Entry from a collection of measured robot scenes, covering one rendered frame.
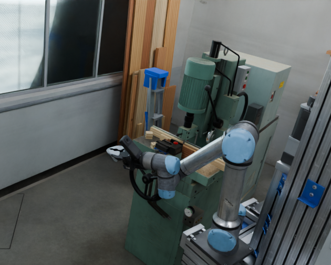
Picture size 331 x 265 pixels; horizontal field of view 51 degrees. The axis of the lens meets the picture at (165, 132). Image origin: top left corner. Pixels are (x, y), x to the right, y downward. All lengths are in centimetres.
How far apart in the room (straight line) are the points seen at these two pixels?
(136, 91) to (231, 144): 238
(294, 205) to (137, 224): 131
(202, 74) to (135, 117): 172
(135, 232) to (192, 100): 110
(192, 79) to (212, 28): 257
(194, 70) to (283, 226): 98
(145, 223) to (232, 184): 126
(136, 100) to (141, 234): 152
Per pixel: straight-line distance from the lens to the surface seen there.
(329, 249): 158
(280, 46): 432
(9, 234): 294
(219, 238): 151
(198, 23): 470
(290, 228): 168
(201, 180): 212
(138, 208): 254
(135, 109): 365
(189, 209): 217
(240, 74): 233
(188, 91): 211
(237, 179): 138
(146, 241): 262
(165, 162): 146
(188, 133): 224
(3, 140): 302
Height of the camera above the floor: 192
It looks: 24 degrees down
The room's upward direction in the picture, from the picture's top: 11 degrees clockwise
